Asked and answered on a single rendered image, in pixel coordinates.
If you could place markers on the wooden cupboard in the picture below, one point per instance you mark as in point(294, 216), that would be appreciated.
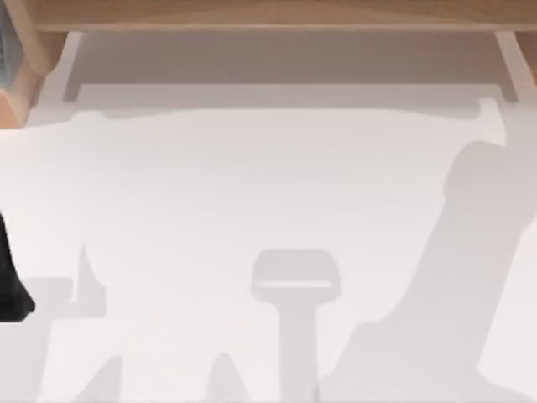
point(277, 14)

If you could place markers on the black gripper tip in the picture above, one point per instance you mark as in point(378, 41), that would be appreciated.
point(11, 285)

